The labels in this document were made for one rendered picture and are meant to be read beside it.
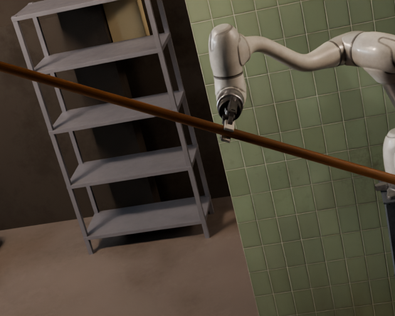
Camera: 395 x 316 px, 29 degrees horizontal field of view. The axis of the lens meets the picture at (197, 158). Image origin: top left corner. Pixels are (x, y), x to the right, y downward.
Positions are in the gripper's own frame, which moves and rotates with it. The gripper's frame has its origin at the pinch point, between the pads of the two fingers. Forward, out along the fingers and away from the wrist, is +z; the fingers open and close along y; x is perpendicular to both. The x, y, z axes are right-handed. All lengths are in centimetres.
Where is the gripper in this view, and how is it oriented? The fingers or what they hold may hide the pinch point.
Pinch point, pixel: (227, 131)
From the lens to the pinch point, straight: 236.0
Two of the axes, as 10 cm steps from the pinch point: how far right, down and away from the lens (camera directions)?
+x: -9.6, -2.7, -0.5
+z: -0.8, 4.2, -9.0
